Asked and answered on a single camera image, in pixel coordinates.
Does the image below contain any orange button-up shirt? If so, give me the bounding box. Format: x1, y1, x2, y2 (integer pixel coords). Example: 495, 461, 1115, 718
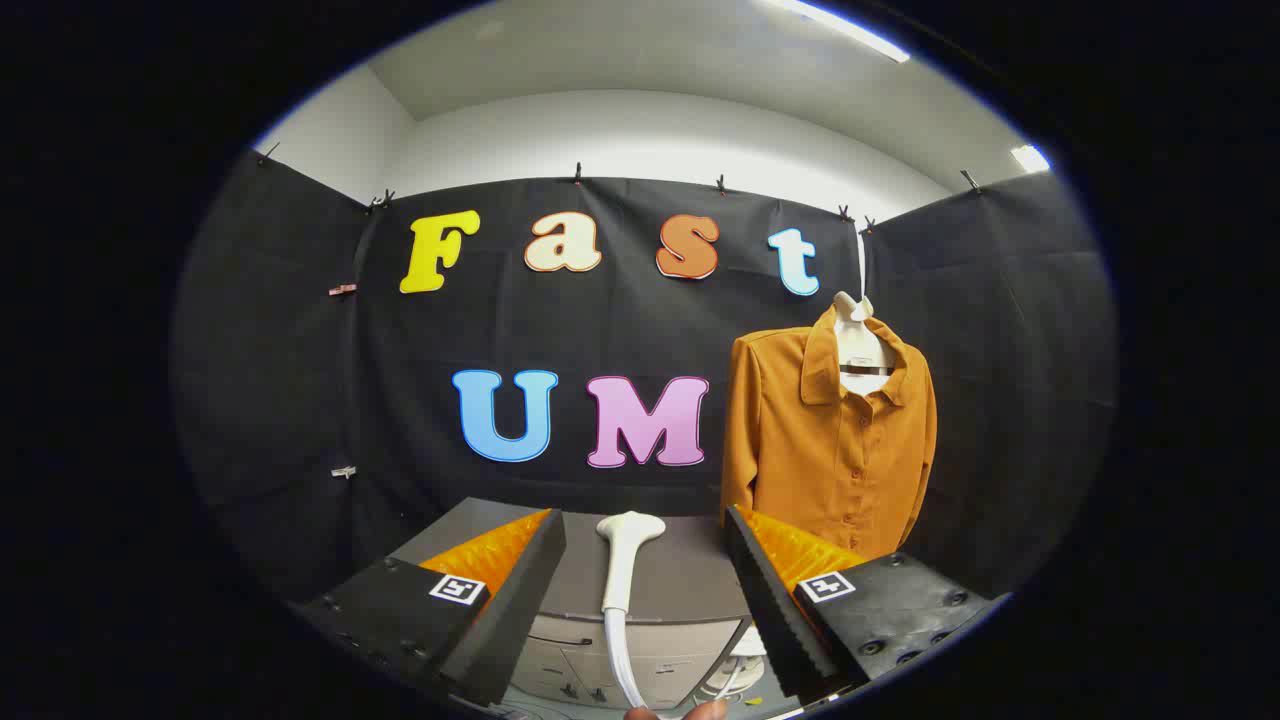
720, 303, 939, 561

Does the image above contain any grey cabinet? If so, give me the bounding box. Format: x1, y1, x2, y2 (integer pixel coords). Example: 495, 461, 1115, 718
388, 497, 793, 717

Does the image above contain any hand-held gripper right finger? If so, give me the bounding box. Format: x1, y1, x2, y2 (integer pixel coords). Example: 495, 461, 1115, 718
724, 504, 1001, 704

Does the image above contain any row of black backdrop clips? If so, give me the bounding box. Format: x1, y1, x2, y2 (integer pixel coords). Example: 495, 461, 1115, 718
255, 140, 986, 236

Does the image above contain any white garment steamer head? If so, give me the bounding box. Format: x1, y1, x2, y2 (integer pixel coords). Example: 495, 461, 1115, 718
597, 511, 667, 614

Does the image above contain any white clothes hanger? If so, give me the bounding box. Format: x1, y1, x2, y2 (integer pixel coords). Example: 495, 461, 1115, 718
832, 291, 897, 397

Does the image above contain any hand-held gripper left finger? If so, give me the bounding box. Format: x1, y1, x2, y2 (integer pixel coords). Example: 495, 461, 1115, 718
290, 508, 567, 708

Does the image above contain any white round device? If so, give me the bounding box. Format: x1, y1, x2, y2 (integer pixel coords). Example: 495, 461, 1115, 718
700, 625, 769, 701

